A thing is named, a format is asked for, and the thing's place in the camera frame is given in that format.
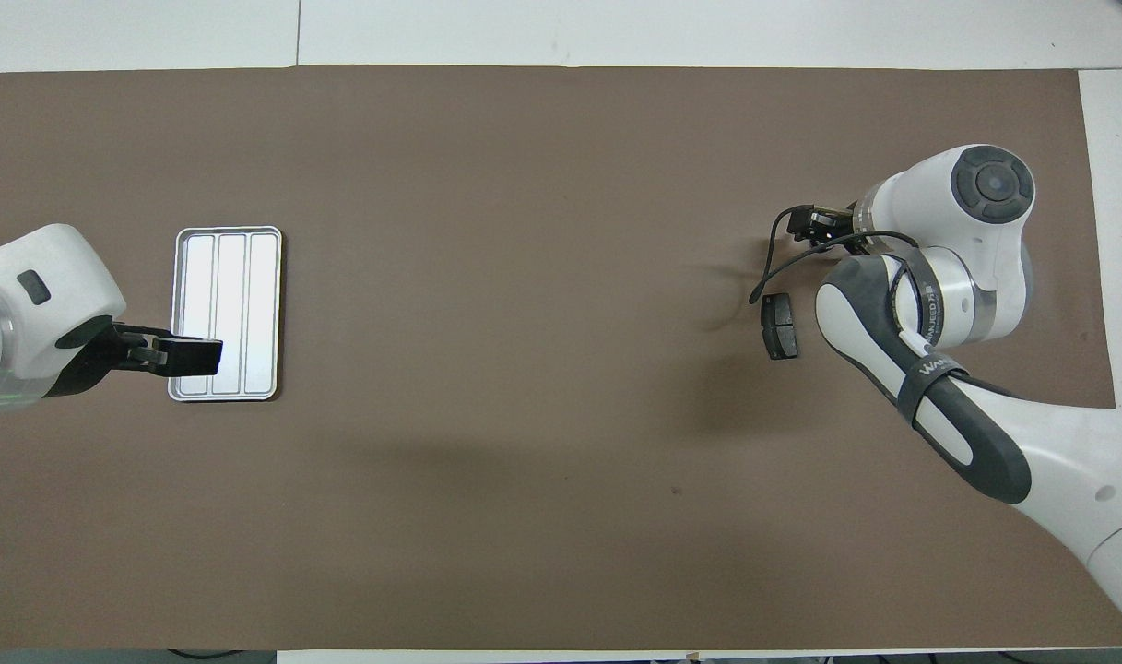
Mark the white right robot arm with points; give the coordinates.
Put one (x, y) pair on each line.
(985, 249)

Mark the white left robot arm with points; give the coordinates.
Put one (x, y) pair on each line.
(35, 314)

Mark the brown table mat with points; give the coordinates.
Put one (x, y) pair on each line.
(524, 323)

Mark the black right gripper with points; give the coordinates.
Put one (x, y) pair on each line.
(832, 228)

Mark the silver metal tray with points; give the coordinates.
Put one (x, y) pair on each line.
(233, 277)

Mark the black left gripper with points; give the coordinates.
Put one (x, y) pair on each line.
(100, 355)

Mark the rectangular dark brake pad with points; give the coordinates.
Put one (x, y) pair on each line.
(780, 326)

